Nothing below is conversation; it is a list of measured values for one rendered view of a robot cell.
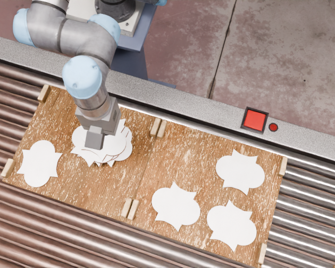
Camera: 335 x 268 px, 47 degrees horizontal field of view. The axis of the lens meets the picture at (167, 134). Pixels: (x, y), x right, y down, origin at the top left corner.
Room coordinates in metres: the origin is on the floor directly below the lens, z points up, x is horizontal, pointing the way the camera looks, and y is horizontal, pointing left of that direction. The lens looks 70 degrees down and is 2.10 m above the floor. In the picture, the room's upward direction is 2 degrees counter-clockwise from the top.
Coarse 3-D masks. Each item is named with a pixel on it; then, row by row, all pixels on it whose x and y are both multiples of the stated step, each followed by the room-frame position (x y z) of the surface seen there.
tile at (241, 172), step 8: (232, 152) 0.35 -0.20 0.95; (224, 160) 0.32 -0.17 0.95; (232, 160) 0.32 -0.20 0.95; (240, 160) 0.32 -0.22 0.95; (248, 160) 0.32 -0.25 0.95; (216, 168) 0.30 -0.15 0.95; (224, 168) 0.30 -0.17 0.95; (232, 168) 0.29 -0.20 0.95; (240, 168) 0.29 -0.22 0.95; (248, 168) 0.29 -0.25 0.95; (256, 168) 0.29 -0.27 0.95; (224, 176) 0.27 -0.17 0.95; (232, 176) 0.27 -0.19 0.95; (240, 176) 0.27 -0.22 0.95; (248, 176) 0.27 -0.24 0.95; (256, 176) 0.27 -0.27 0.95; (264, 176) 0.27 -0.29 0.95; (224, 184) 0.25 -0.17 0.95; (232, 184) 0.24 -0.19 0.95; (240, 184) 0.24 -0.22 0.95; (248, 184) 0.24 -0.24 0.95; (256, 184) 0.24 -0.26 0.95
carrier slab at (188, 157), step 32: (192, 128) 0.43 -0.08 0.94; (160, 160) 0.33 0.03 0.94; (192, 160) 0.33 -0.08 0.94; (256, 160) 0.32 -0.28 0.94; (224, 192) 0.22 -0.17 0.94; (256, 192) 0.22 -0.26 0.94; (160, 224) 0.13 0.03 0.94; (192, 224) 0.13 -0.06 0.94; (256, 224) 0.12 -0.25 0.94; (224, 256) 0.04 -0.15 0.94; (256, 256) 0.03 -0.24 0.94
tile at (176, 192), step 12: (156, 192) 0.23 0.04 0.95; (168, 192) 0.23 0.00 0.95; (180, 192) 0.22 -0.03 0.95; (192, 192) 0.22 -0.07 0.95; (156, 204) 0.19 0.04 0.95; (168, 204) 0.19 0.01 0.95; (180, 204) 0.19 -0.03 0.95; (192, 204) 0.19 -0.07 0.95; (156, 216) 0.16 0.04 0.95; (168, 216) 0.15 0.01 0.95; (180, 216) 0.15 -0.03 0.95; (192, 216) 0.15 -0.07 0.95
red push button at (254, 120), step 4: (248, 112) 0.49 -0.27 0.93; (252, 112) 0.49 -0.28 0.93; (256, 112) 0.48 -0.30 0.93; (248, 116) 0.47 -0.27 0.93; (252, 116) 0.47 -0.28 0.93; (256, 116) 0.47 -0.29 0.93; (260, 116) 0.47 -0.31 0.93; (264, 116) 0.47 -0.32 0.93; (248, 120) 0.46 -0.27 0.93; (252, 120) 0.46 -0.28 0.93; (256, 120) 0.46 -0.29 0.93; (260, 120) 0.46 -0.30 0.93; (244, 124) 0.44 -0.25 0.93; (248, 124) 0.44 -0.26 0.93; (252, 124) 0.44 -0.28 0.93; (256, 124) 0.44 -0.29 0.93; (260, 124) 0.44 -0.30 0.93; (252, 128) 0.43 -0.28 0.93; (256, 128) 0.43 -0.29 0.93; (260, 128) 0.43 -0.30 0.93
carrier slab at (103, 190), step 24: (48, 96) 0.57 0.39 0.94; (48, 120) 0.48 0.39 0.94; (72, 120) 0.48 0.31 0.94; (144, 120) 0.47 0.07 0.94; (24, 144) 0.40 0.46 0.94; (72, 144) 0.40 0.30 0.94; (144, 144) 0.39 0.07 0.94; (72, 168) 0.32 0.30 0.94; (96, 168) 0.31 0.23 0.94; (120, 168) 0.31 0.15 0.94; (144, 168) 0.31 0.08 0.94; (48, 192) 0.24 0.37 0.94; (72, 192) 0.24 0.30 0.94; (96, 192) 0.24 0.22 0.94; (120, 192) 0.23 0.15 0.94; (120, 216) 0.16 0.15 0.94
